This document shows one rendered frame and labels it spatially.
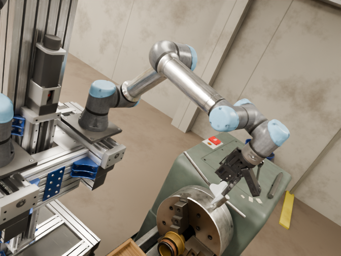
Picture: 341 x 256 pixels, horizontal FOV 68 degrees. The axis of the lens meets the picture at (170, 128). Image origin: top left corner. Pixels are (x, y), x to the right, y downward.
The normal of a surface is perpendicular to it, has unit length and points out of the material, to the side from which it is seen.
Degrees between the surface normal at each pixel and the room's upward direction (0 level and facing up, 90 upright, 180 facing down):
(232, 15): 90
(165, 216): 90
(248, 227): 90
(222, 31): 90
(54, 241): 0
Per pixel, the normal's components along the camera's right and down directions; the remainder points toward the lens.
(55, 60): 0.80, 0.52
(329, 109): -0.49, 0.24
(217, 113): -0.69, 0.08
